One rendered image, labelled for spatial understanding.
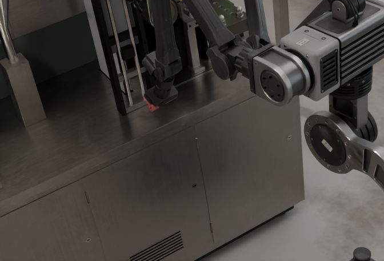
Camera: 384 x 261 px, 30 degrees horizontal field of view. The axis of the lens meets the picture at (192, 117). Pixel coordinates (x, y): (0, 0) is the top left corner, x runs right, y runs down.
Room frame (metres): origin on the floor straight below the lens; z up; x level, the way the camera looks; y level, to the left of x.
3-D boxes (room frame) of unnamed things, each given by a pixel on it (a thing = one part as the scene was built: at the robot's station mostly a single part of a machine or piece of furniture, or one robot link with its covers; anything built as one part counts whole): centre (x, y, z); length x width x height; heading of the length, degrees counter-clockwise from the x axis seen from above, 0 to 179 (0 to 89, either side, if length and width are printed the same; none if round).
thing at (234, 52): (1.70, -0.14, 1.43); 0.10 x 0.05 x 0.09; 33
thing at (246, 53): (1.63, -0.19, 1.45); 0.09 x 0.08 x 0.12; 123
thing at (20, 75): (2.37, 0.63, 1.18); 0.14 x 0.14 x 0.57
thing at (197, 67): (2.53, -0.05, 1.05); 0.06 x 0.05 x 0.31; 26
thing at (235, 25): (2.81, -0.16, 1.00); 0.40 x 0.16 x 0.06; 26
